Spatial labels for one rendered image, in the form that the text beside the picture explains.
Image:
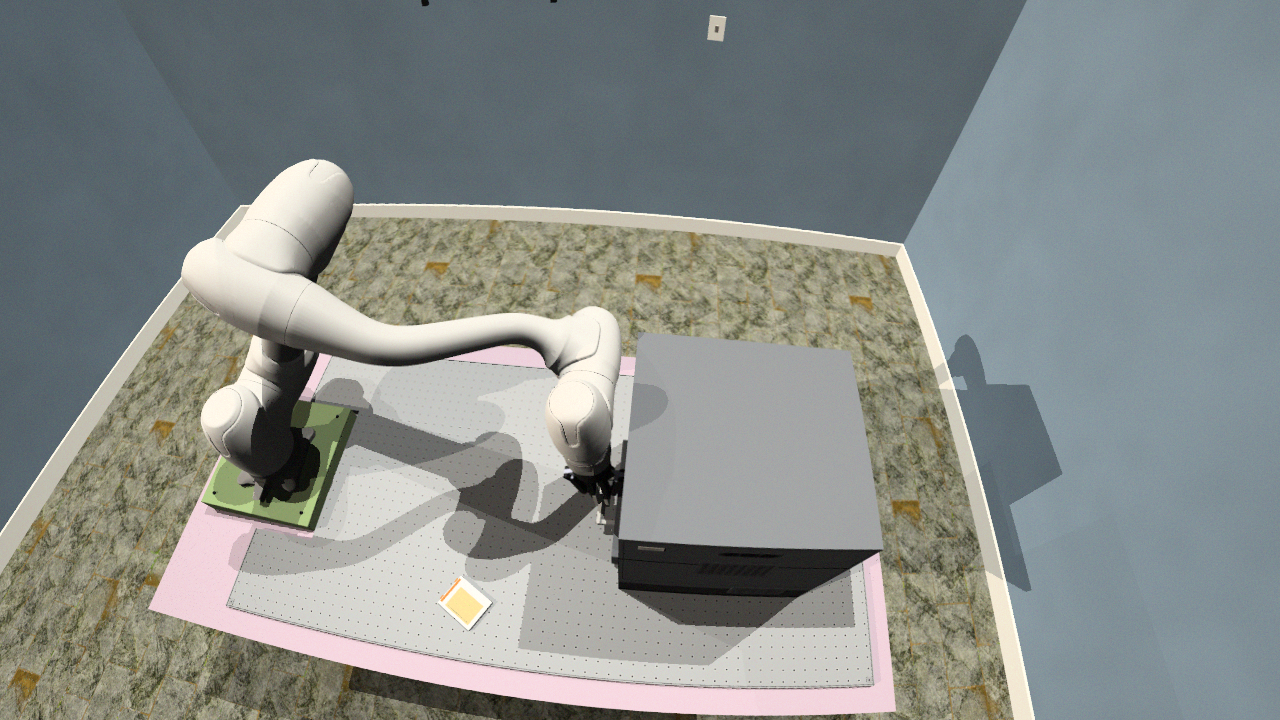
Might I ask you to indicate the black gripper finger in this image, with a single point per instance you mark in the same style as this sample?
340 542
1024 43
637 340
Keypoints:
608 490
582 486

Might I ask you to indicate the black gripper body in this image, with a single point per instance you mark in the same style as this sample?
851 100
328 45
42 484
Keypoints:
599 477

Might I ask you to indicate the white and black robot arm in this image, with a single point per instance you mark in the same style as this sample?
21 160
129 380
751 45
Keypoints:
257 280

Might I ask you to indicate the dark grey instrument cabinet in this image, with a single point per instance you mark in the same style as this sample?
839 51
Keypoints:
747 473

